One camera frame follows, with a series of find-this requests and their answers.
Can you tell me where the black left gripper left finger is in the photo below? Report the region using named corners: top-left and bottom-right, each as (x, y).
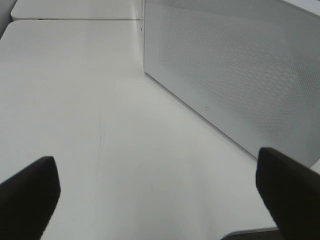
top-left (0, 156), bottom-right (61, 240)

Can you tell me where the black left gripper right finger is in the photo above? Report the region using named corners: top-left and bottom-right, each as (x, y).
top-left (255, 147), bottom-right (320, 240)

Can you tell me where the white microwave door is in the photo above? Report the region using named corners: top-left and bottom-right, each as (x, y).
top-left (143, 0), bottom-right (320, 167)

